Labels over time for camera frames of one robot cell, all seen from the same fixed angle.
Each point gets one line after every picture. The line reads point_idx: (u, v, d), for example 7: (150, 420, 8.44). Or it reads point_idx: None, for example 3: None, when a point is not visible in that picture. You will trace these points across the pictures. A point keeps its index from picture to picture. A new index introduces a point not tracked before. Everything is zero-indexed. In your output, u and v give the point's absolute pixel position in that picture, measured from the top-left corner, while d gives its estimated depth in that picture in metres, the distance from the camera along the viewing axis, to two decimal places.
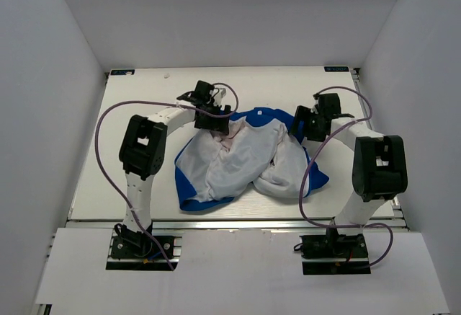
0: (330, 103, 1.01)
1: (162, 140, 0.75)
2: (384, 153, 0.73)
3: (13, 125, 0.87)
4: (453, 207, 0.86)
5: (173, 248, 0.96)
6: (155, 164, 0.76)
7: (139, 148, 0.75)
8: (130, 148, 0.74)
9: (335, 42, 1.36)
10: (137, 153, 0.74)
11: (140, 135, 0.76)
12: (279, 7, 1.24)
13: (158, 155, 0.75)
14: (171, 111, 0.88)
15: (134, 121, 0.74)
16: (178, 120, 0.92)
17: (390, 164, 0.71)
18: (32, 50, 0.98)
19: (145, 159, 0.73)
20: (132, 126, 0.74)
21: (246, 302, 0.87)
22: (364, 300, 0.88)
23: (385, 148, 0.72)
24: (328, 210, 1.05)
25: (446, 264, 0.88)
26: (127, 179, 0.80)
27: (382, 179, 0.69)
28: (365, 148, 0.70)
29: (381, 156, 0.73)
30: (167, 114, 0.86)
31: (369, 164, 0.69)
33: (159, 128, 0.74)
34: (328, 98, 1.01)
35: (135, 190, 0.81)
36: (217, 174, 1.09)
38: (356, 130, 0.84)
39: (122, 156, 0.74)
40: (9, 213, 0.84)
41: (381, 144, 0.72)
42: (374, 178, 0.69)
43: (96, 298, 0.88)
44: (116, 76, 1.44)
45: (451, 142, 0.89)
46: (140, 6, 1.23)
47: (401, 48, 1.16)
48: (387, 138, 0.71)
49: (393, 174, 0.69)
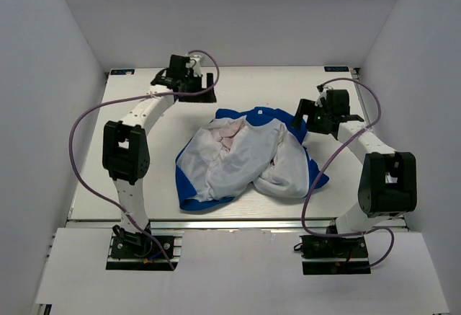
0: (339, 101, 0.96)
1: (142, 143, 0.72)
2: (394, 169, 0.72)
3: (14, 124, 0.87)
4: (453, 207, 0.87)
5: (173, 248, 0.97)
6: (142, 166, 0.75)
7: (122, 153, 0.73)
8: (112, 157, 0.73)
9: (335, 42, 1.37)
10: (120, 161, 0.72)
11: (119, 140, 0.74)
12: (279, 8, 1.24)
13: (142, 157, 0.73)
14: (146, 104, 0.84)
15: (108, 128, 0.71)
16: (158, 110, 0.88)
17: (399, 182, 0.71)
18: (32, 49, 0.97)
19: (131, 165, 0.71)
20: (108, 134, 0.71)
21: (247, 302, 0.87)
22: (364, 300, 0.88)
23: (395, 165, 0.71)
24: (328, 210, 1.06)
25: (446, 264, 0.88)
26: (117, 187, 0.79)
27: (389, 199, 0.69)
28: (376, 166, 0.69)
29: (390, 171, 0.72)
30: (142, 110, 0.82)
31: (378, 184, 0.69)
33: (136, 133, 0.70)
34: (337, 96, 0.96)
35: (127, 195, 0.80)
36: (217, 174, 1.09)
38: (365, 143, 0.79)
39: (106, 164, 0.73)
40: (10, 213, 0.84)
41: (390, 161, 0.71)
42: (380, 200, 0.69)
43: (96, 298, 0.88)
44: (116, 76, 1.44)
45: (451, 142, 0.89)
46: (140, 6, 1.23)
47: (401, 49, 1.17)
48: (398, 155, 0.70)
49: (402, 194, 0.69)
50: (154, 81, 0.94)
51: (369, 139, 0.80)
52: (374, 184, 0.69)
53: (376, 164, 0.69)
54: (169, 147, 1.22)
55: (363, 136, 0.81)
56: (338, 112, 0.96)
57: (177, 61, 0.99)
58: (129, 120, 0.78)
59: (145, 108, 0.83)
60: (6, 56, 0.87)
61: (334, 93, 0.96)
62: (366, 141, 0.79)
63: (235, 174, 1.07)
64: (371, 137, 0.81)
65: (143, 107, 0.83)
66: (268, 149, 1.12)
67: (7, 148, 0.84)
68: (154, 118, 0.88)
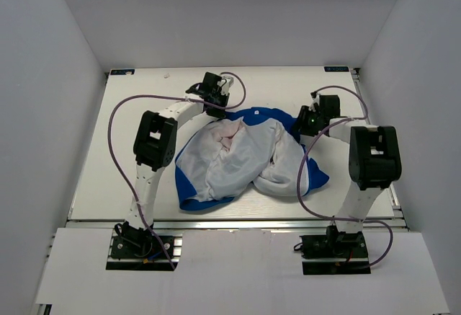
0: (330, 104, 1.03)
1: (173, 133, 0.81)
2: (378, 144, 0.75)
3: (13, 124, 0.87)
4: (452, 206, 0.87)
5: (173, 248, 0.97)
6: (167, 157, 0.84)
7: (152, 141, 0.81)
8: (142, 142, 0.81)
9: (334, 42, 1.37)
10: (151, 145, 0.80)
11: (153, 129, 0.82)
12: (279, 7, 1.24)
13: (169, 147, 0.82)
14: (181, 105, 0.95)
15: (147, 117, 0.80)
16: (189, 113, 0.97)
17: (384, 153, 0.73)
18: (32, 48, 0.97)
19: (158, 153, 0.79)
20: (145, 120, 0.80)
21: (246, 301, 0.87)
22: (364, 301, 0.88)
23: (379, 139, 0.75)
24: (327, 209, 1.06)
25: (446, 264, 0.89)
26: (137, 171, 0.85)
27: (379, 165, 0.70)
28: (361, 136, 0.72)
29: (376, 146, 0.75)
30: (177, 109, 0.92)
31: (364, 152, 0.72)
33: (171, 123, 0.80)
34: (328, 99, 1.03)
35: (145, 183, 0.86)
36: (217, 174, 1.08)
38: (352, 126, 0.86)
39: (135, 148, 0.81)
40: (10, 213, 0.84)
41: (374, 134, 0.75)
42: (369, 166, 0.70)
43: (96, 298, 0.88)
44: (115, 76, 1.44)
45: (450, 142, 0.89)
46: (140, 6, 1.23)
47: (400, 49, 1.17)
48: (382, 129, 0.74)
49: (388, 163, 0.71)
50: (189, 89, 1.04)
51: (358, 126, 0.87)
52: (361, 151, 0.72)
53: (361, 135, 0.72)
54: None
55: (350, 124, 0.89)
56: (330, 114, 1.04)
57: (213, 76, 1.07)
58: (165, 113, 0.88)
59: (179, 108, 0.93)
60: (6, 57, 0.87)
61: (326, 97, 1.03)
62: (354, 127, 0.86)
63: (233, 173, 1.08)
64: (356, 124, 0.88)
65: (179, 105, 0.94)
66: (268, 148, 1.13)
67: (8, 148, 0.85)
68: (184, 120, 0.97)
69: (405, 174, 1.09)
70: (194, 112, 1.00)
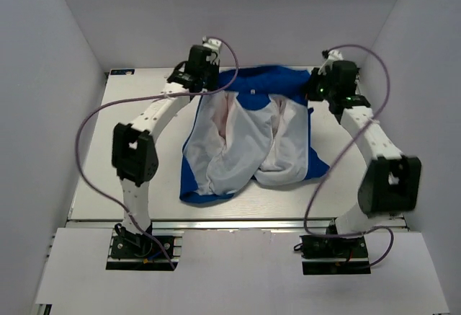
0: (346, 80, 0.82)
1: (149, 150, 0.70)
2: (398, 171, 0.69)
3: (14, 124, 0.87)
4: (451, 207, 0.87)
5: (173, 248, 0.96)
6: (150, 169, 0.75)
7: (130, 155, 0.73)
8: (120, 158, 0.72)
9: (334, 42, 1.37)
10: (128, 163, 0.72)
11: (130, 142, 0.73)
12: (279, 8, 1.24)
13: (150, 161, 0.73)
14: (160, 107, 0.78)
15: (117, 132, 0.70)
16: (173, 109, 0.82)
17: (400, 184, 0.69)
18: (32, 48, 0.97)
19: (139, 169, 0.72)
20: (116, 135, 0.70)
21: (246, 301, 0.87)
22: (364, 301, 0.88)
23: (400, 167, 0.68)
24: (327, 209, 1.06)
25: (446, 264, 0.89)
26: (122, 185, 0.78)
27: (388, 200, 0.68)
28: (379, 169, 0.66)
29: (392, 172, 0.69)
30: (153, 113, 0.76)
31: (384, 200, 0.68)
33: (144, 139, 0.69)
34: (344, 73, 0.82)
35: (131, 196, 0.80)
36: (217, 169, 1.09)
38: (371, 140, 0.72)
39: (114, 164, 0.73)
40: (10, 212, 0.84)
41: (392, 165, 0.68)
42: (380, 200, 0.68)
43: (96, 298, 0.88)
44: (116, 76, 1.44)
45: (449, 143, 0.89)
46: (140, 6, 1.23)
47: (400, 50, 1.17)
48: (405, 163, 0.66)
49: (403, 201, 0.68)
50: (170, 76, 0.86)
51: (374, 135, 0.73)
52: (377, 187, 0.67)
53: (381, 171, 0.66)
54: (168, 147, 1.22)
55: (368, 132, 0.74)
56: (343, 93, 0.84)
57: (199, 52, 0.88)
58: (138, 124, 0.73)
59: (156, 111, 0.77)
60: (7, 57, 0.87)
61: (342, 71, 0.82)
62: (372, 140, 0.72)
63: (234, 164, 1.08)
64: (377, 134, 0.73)
65: (157, 107, 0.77)
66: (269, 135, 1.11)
67: (9, 148, 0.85)
68: (170, 117, 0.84)
69: None
70: (177, 106, 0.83)
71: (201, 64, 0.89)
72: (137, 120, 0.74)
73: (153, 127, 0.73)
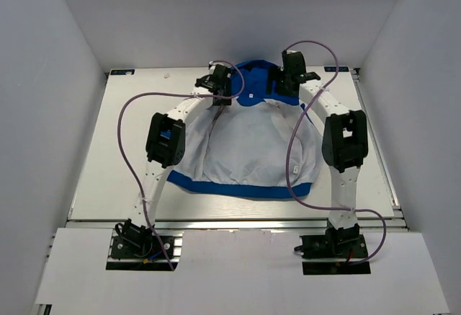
0: (295, 62, 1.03)
1: (182, 137, 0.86)
2: (349, 125, 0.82)
3: (13, 124, 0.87)
4: (452, 207, 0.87)
5: (173, 248, 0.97)
6: (178, 156, 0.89)
7: (163, 140, 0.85)
8: (154, 143, 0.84)
9: (335, 42, 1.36)
10: (162, 146, 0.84)
11: (163, 129, 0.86)
12: (280, 8, 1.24)
13: (179, 148, 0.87)
14: (190, 103, 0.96)
15: (155, 119, 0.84)
16: (197, 109, 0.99)
17: (354, 135, 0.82)
18: (32, 50, 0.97)
19: (170, 151, 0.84)
20: (153, 122, 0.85)
21: (246, 301, 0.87)
22: (364, 301, 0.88)
23: (350, 122, 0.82)
24: (326, 205, 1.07)
25: (445, 262, 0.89)
26: (148, 168, 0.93)
27: (348, 149, 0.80)
28: (334, 125, 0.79)
29: (347, 127, 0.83)
30: (185, 108, 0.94)
31: (337, 134, 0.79)
33: (179, 128, 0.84)
34: (293, 56, 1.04)
35: (153, 179, 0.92)
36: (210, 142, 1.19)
38: (325, 104, 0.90)
39: (147, 148, 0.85)
40: (10, 213, 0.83)
41: (348, 119, 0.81)
42: (341, 148, 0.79)
43: (96, 298, 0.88)
44: (115, 76, 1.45)
45: (449, 140, 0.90)
46: (140, 6, 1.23)
47: (400, 50, 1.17)
48: (352, 113, 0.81)
49: (357, 147, 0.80)
50: (197, 81, 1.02)
51: (328, 101, 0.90)
52: (336, 139, 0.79)
53: (336, 125, 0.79)
54: None
55: (320, 98, 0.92)
56: (297, 71, 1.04)
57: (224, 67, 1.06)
58: (173, 115, 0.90)
59: (187, 107, 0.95)
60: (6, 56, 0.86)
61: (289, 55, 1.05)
62: (325, 103, 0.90)
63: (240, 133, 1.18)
64: (329, 99, 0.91)
65: (187, 105, 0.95)
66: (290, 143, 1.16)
67: (9, 148, 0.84)
68: (194, 116, 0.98)
69: (405, 175, 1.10)
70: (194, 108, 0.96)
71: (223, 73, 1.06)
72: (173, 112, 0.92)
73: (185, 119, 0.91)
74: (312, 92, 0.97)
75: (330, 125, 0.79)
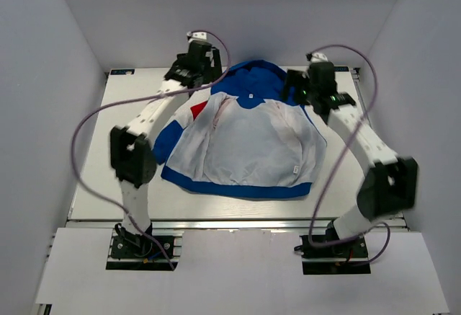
0: (326, 79, 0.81)
1: (146, 154, 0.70)
2: (394, 174, 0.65)
3: (13, 124, 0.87)
4: (452, 207, 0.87)
5: (173, 248, 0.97)
6: (148, 173, 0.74)
7: (129, 157, 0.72)
8: (119, 161, 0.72)
9: (335, 42, 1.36)
10: (127, 166, 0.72)
11: (127, 144, 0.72)
12: (280, 8, 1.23)
13: (148, 166, 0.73)
14: (157, 107, 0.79)
15: (114, 135, 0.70)
16: (171, 111, 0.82)
17: (398, 187, 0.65)
18: (31, 50, 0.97)
19: (136, 171, 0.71)
20: (112, 139, 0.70)
21: (246, 301, 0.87)
22: (364, 301, 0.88)
23: (396, 170, 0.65)
24: (326, 205, 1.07)
25: (446, 262, 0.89)
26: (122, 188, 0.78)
27: (392, 202, 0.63)
28: (379, 176, 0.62)
29: (391, 175, 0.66)
30: (150, 115, 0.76)
31: (380, 186, 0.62)
33: (141, 144, 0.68)
34: (323, 73, 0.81)
35: (130, 197, 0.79)
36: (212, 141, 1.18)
38: (364, 145, 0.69)
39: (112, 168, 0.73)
40: (10, 213, 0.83)
41: (392, 167, 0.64)
42: (382, 201, 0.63)
43: (96, 298, 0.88)
44: (115, 76, 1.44)
45: (449, 140, 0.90)
46: (140, 6, 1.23)
47: (400, 50, 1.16)
48: (401, 163, 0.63)
49: (402, 201, 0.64)
50: (167, 73, 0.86)
51: (367, 139, 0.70)
52: (377, 192, 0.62)
53: (380, 174, 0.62)
54: None
55: (359, 134, 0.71)
56: (325, 93, 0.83)
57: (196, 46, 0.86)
58: (135, 127, 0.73)
59: (153, 113, 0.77)
60: (6, 55, 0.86)
61: (320, 71, 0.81)
62: (365, 143, 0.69)
63: (242, 135, 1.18)
64: (368, 135, 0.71)
65: (153, 111, 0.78)
66: (289, 144, 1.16)
67: (8, 148, 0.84)
68: (166, 120, 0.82)
69: None
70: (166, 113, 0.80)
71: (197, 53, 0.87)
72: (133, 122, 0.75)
73: (149, 130, 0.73)
74: (349, 125, 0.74)
75: (374, 174, 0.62)
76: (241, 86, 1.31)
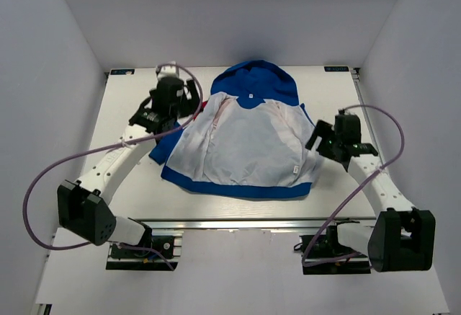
0: (349, 128, 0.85)
1: (101, 212, 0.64)
2: (408, 225, 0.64)
3: (13, 124, 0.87)
4: (452, 207, 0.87)
5: (173, 248, 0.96)
6: (105, 232, 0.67)
7: (80, 215, 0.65)
8: (69, 220, 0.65)
9: (335, 42, 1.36)
10: (79, 225, 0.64)
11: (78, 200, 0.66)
12: (280, 8, 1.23)
13: (104, 224, 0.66)
14: (115, 157, 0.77)
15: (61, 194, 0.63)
16: (130, 160, 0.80)
17: (413, 241, 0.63)
18: (31, 50, 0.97)
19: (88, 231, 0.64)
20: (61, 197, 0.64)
21: (246, 301, 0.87)
22: (364, 301, 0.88)
23: (411, 222, 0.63)
24: (327, 205, 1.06)
25: (446, 262, 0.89)
26: None
27: (402, 256, 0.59)
28: (392, 223, 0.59)
29: (405, 226, 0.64)
30: (107, 167, 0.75)
31: (392, 238, 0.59)
33: (93, 202, 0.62)
34: (348, 122, 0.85)
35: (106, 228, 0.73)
36: (215, 140, 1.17)
38: (379, 190, 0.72)
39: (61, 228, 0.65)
40: (10, 213, 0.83)
41: (406, 217, 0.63)
42: (393, 250, 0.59)
43: (96, 298, 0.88)
44: (115, 76, 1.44)
45: (449, 140, 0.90)
46: (139, 6, 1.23)
47: (400, 50, 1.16)
48: (415, 213, 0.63)
49: (416, 256, 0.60)
50: (133, 117, 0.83)
51: (382, 186, 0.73)
52: (390, 245, 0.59)
53: (392, 225, 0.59)
54: None
55: (376, 180, 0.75)
56: (349, 140, 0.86)
57: (166, 85, 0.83)
58: (88, 182, 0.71)
59: (111, 164, 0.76)
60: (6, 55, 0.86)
61: (345, 122, 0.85)
62: (380, 189, 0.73)
63: (243, 133, 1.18)
64: (383, 182, 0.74)
65: (109, 162, 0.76)
66: (289, 145, 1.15)
67: (8, 148, 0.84)
68: (125, 171, 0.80)
69: (405, 175, 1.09)
70: (125, 163, 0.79)
71: (166, 93, 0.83)
72: (86, 175, 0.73)
73: (104, 184, 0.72)
74: (366, 171, 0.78)
75: (386, 225, 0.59)
76: (241, 86, 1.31)
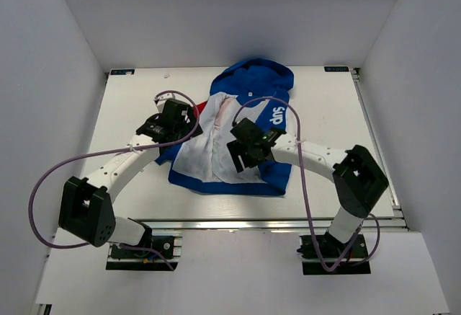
0: (247, 129, 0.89)
1: (105, 209, 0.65)
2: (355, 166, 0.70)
3: (13, 124, 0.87)
4: (452, 207, 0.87)
5: (173, 248, 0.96)
6: (104, 233, 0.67)
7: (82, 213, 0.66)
8: (70, 217, 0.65)
9: (335, 42, 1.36)
10: (80, 223, 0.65)
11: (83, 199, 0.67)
12: (280, 8, 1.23)
13: (105, 223, 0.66)
14: (123, 159, 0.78)
15: (69, 186, 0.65)
16: (136, 164, 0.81)
17: (366, 174, 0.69)
18: (32, 50, 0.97)
19: (88, 225, 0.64)
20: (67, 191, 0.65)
21: (245, 301, 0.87)
22: (364, 302, 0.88)
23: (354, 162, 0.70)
24: (328, 207, 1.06)
25: (445, 263, 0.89)
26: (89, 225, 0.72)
27: (371, 189, 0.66)
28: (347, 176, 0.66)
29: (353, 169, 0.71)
30: (114, 168, 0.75)
31: (354, 182, 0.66)
33: (99, 197, 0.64)
34: (240, 126, 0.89)
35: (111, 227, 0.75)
36: (220, 140, 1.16)
38: (315, 156, 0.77)
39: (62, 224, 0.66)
40: (9, 213, 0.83)
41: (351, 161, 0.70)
42: (364, 193, 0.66)
43: (96, 298, 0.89)
44: (115, 76, 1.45)
45: (449, 140, 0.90)
46: (139, 6, 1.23)
47: (400, 50, 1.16)
48: (356, 154, 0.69)
49: (378, 182, 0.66)
50: (140, 127, 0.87)
51: (314, 150, 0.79)
52: (359, 191, 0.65)
53: (346, 176, 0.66)
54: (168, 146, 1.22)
55: (305, 151, 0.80)
56: (256, 137, 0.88)
57: (173, 105, 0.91)
58: (94, 179, 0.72)
59: (118, 166, 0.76)
60: (5, 56, 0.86)
61: (237, 128, 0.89)
62: (315, 156, 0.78)
63: None
64: (314, 146, 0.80)
65: (117, 163, 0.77)
66: None
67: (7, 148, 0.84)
68: (130, 175, 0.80)
69: (405, 174, 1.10)
70: (134, 166, 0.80)
71: (171, 111, 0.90)
72: (94, 173, 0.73)
73: (111, 182, 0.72)
74: (292, 150, 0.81)
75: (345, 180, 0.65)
76: (240, 85, 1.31)
